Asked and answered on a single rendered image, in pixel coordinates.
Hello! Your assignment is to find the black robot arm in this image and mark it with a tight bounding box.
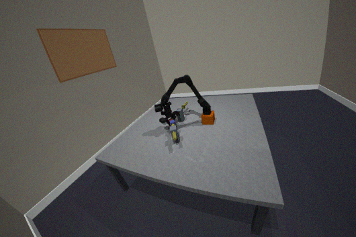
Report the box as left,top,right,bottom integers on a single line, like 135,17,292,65
154,75,211,115

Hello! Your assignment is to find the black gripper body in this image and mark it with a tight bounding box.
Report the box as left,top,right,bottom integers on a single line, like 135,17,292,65
159,110,179,124

